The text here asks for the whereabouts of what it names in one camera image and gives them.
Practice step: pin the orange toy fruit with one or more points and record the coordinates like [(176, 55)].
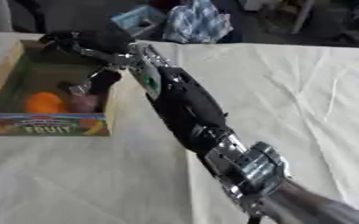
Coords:
[(43, 103)]

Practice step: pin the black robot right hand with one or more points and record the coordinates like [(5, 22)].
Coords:
[(95, 39)]

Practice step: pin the white chair leg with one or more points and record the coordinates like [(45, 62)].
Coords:
[(302, 16)]

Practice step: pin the tan cardboard fruit box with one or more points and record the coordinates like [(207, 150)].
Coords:
[(44, 122)]

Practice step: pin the silver black robot right arm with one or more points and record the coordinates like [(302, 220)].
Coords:
[(192, 108)]

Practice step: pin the light blue box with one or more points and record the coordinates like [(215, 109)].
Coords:
[(136, 19)]

